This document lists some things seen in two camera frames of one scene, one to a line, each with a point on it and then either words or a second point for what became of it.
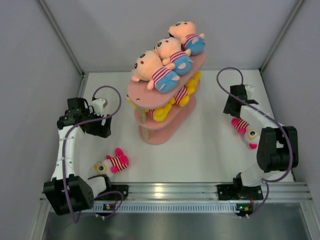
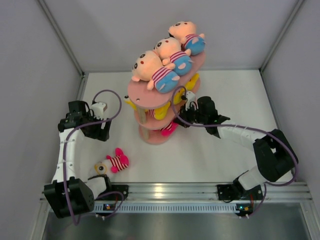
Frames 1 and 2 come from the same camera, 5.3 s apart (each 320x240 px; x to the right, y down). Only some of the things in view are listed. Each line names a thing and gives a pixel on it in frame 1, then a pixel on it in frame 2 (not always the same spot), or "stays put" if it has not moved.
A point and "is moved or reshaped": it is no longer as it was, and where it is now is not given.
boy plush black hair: [148, 67] stays put
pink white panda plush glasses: [119, 161] stays put
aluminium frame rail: [201, 192] stays put
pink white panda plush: [251, 136] is moved or reshaped
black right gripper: [227, 109] -> [184, 114]
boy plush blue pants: [170, 50] stays put
